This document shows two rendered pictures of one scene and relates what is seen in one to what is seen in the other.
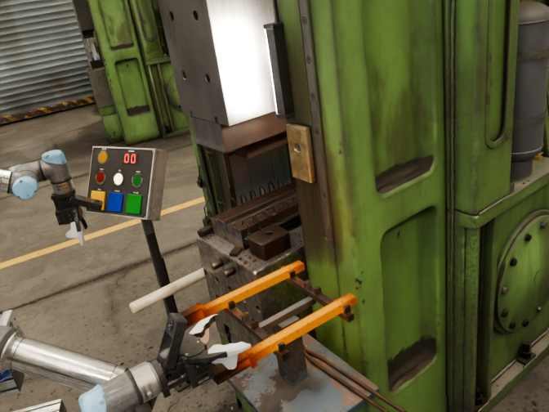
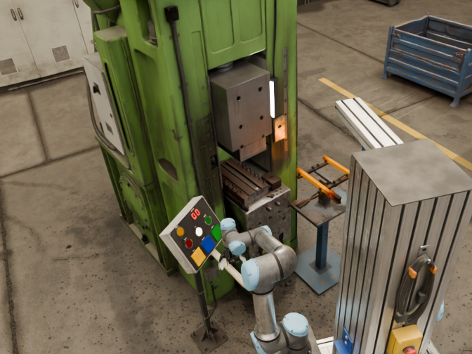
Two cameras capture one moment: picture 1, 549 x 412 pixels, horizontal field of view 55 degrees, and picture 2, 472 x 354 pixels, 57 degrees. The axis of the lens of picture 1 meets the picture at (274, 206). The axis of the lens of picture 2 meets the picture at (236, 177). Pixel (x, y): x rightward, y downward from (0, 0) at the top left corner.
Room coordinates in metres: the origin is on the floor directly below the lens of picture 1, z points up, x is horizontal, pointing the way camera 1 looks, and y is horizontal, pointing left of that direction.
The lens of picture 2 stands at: (1.76, 2.36, 2.78)
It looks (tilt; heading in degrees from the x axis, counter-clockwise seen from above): 37 degrees down; 271
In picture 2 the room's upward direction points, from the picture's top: 6 degrees counter-clockwise
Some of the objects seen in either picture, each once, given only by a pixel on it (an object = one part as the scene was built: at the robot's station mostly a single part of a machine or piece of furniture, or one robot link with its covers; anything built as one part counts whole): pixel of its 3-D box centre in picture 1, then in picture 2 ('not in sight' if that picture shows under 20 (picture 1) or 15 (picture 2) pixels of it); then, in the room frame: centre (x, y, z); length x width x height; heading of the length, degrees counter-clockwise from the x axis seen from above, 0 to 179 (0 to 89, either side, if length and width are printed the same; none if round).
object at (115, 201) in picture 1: (116, 202); (207, 244); (1.98, 0.63, 1.01); 0.07 x 0.05 x 0.07; 59
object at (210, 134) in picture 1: (258, 116); (232, 135); (1.79, 0.01, 1.32); 0.42 x 0.20 x 0.10; 124
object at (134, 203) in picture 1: (135, 203); (216, 232); (1.93, 0.54, 1.01); 0.07 x 0.05 x 0.07; 59
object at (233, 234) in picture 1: (272, 209); (237, 180); (1.79, 0.01, 0.96); 0.42 x 0.20 x 0.09; 124
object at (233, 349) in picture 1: (230, 357); not in sight; (0.91, 0.14, 1.04); 0.09 x 0.03 x 0.06; 85
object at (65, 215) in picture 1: (68, 206); (231, 252); (1.85, 0.77, 1.07); 0.09 x 0.08 x 0.12; 99
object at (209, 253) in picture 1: (292, 273); (245, 205); (1.75, -0.03, 0.69); 0.56 x 0.38 x 0.45; 124
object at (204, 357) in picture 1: (207, 354); not in sight; (0.91, 0.19, 1.06); 0.09 x 0.05 x 0.02; 85
